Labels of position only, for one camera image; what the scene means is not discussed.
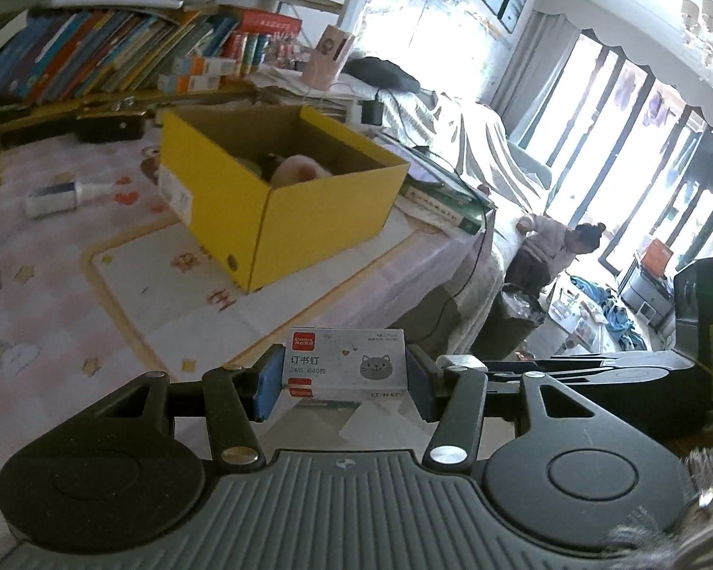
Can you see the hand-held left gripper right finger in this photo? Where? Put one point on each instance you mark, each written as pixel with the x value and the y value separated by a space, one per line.
pixel 422 389

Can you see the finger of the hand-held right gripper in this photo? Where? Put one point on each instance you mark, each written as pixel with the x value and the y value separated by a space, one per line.
pixel 511 369

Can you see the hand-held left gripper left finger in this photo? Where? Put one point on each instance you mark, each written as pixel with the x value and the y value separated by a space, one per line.
pixel 267 389

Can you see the grey staple box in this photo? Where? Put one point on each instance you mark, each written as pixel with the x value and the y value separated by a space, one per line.
pixel 344 362

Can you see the yellow cardboard box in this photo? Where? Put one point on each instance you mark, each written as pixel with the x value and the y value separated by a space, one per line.
pixel 321 219

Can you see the person's right forearm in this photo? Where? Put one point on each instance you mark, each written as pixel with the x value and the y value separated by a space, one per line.
pixel 707 487

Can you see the pink printed desktop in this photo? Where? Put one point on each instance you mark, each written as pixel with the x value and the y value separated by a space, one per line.
pixel 65 285

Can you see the black trash bin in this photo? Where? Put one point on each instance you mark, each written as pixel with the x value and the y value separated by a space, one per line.
pixel 505 332

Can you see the grey cabinet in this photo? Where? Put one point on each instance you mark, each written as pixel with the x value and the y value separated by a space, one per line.
pixel 647 294

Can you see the blue cloth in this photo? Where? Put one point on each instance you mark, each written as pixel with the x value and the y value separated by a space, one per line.
pixel 615 314

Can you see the orange box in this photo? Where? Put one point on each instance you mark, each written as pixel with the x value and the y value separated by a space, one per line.
pixel 656 254

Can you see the green book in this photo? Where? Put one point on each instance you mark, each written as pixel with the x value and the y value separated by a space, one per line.
pixel 451 214

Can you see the pink plush toy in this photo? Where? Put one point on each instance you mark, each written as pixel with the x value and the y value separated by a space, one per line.
pixel 300 171

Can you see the sofa with white cover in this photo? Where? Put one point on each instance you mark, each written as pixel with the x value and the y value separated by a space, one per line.
pixel 481 148

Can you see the black charger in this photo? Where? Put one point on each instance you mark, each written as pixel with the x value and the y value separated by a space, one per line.
pixel 372 113

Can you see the white glue bottle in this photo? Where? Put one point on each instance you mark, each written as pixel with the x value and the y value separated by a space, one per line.
pixel 53 199

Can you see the grey curtain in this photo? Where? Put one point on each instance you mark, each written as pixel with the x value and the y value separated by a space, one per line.
pixel 529 71

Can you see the pile of loose papers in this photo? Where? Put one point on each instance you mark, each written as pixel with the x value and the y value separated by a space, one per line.
pixel 297 89

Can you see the black case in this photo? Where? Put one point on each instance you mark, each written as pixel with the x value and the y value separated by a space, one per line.
pixel 110 127

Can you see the orange white carton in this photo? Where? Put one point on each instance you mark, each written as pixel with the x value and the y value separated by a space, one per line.
pixel 190 83
pixel 197 65

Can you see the black cushion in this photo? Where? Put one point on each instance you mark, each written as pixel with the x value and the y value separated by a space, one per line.
pixel 386 74

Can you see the white scalloped valance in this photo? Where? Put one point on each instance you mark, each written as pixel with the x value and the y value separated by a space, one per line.
pixel 630 29

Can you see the pink carton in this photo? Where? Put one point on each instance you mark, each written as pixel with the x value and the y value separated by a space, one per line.
pixel 333 53

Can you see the wooden shelf ledge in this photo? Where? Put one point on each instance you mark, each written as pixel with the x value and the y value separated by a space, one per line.
pixel 47 110

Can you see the red box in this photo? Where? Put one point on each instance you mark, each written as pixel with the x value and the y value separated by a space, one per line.
pixel 270 24

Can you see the row of colourful books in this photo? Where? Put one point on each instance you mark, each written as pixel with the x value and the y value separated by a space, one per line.
pixel 95 53

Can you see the white wall ornaments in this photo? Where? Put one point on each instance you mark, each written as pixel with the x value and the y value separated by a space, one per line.
pixel 710 24

